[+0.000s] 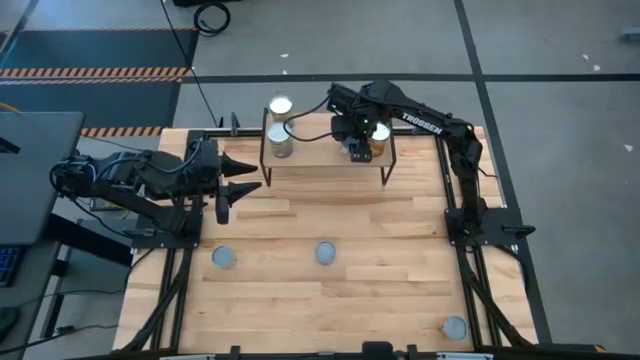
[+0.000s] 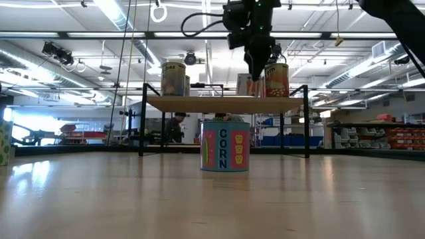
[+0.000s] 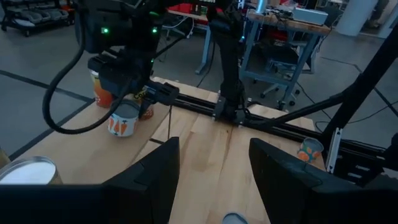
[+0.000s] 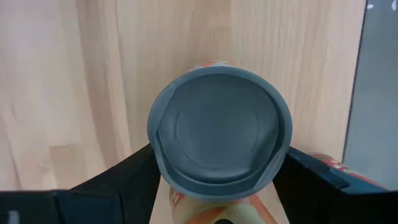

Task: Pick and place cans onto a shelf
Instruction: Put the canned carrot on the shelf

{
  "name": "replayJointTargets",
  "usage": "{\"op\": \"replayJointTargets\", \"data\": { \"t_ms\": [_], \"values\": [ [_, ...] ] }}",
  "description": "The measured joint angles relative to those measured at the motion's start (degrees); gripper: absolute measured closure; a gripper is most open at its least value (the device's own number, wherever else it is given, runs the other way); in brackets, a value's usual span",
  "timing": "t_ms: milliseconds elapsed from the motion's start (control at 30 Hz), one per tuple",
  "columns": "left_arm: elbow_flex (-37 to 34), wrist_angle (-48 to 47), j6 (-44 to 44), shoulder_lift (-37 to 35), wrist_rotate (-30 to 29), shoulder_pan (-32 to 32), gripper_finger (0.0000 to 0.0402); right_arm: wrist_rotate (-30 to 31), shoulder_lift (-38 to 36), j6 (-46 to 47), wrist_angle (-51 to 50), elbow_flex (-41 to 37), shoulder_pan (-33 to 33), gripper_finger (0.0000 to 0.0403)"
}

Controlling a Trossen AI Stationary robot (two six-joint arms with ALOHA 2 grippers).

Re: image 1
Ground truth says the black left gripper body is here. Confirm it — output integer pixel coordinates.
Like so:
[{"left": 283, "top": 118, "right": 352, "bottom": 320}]
[{"left": 187, "top": 138, "right": 232, "bottom": 226}]

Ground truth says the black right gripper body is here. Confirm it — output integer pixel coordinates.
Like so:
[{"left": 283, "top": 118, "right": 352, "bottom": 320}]
[{"left": 330, "top": 112, "right": 374, "bottom": 147}]

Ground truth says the wooden shelf with black legs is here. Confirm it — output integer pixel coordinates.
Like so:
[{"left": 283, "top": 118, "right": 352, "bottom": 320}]
[{"left": 258, "top": 106, "right": 398, "bottom": 187}]

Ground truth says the short orange black hazard tape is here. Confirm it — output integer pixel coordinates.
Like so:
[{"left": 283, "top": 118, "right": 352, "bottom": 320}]
[{"left": 79, "top": 125, "right": 164, "bottom": 138}]

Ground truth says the long orange black hazard tape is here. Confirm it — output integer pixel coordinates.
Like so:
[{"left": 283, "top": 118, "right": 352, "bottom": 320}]
[{"left": 0, "top": 66, "right": 192, "bottom": 84}]

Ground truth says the dark floor mat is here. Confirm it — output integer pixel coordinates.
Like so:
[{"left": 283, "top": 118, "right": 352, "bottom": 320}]
[{"left": 0, "top": 28, "right": 200, "bottom": 129}]

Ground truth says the dark grey desk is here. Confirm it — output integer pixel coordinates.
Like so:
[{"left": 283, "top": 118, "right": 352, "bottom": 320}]
[{"left": 0, "top": 110, "right": 85, "bottom": 246}]

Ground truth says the blue-lit keyboard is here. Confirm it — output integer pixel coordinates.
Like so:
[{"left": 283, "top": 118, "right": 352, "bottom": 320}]
[{"left": 0, "top": 245, "right": 24, "bottom": 289}]

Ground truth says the black aluminium table frame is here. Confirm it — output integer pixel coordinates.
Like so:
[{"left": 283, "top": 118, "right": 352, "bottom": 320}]
[{"left": 119, "top": 127, "right": 539, "bottom": 354}]

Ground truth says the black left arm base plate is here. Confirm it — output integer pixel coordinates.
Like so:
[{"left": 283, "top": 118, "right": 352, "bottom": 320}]
[{"left": 130, "top": 207, "right": 204, "bottom": 250}]

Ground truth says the long black floor cable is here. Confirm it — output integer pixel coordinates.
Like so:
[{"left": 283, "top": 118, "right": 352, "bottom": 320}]
[{"left": 159, "top": 0, "right": 222, "bottom": 127}]

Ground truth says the coiled black cable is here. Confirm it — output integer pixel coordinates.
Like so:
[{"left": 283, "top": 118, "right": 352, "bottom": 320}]
[{"left": 193, "top": 2, "right": 232, "bottom": 38}]

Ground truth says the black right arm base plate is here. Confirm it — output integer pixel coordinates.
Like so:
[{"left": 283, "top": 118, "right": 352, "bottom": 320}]
[{"left": 444, "top": 206, "right": 522, "bottom": 247}]

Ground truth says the black table-level camera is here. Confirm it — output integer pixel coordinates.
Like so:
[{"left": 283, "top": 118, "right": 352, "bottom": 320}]
[{"left": 362, "top": 341, "right": 395, "bottom": 360}]

